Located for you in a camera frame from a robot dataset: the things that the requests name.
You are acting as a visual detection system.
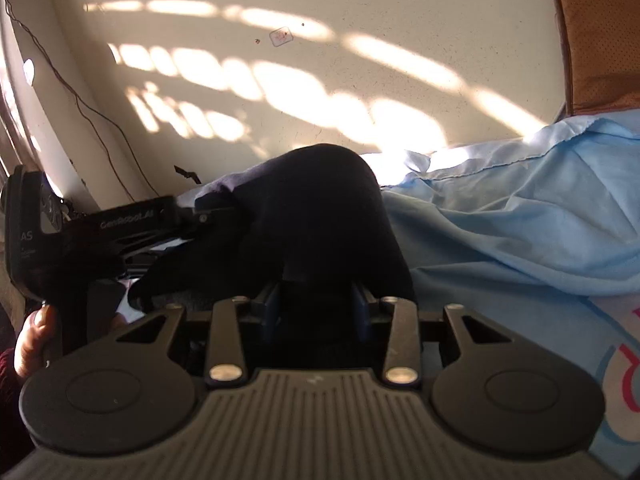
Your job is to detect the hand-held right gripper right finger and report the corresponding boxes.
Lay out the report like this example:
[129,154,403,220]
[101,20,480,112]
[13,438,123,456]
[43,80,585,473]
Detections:
[350,280,517,389]

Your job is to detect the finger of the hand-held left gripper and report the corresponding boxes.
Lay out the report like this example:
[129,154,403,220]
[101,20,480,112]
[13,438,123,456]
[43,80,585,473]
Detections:
[175,193,241,229]

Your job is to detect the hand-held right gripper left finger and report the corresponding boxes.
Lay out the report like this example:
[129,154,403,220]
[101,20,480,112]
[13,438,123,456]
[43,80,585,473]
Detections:
[116,282,282,387]

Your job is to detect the dark navy garment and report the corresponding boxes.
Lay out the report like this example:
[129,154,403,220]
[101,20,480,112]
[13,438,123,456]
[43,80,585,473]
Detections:
[127,143,417,361]

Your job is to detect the person's left forearm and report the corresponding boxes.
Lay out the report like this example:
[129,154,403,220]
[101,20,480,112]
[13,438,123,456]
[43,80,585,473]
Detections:
[0,347,37,467]

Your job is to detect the person's left hand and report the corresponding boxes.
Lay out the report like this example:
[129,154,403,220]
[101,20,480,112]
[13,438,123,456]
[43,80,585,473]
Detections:
[14,304,57,380]

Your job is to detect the light blue printed bedsheet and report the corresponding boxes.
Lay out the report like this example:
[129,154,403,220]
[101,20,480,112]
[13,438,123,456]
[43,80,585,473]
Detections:
[117,110,640,480]

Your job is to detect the brown cushion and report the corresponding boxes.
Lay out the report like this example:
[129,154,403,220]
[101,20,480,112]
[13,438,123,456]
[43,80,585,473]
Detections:
[545,0,640,122]

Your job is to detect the black wall cable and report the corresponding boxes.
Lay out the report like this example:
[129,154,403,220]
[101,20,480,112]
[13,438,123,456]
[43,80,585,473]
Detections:
[2,0,202,202]

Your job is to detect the small square wall sticker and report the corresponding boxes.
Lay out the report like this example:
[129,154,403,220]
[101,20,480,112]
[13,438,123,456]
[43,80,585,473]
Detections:
[268,26,296,48]

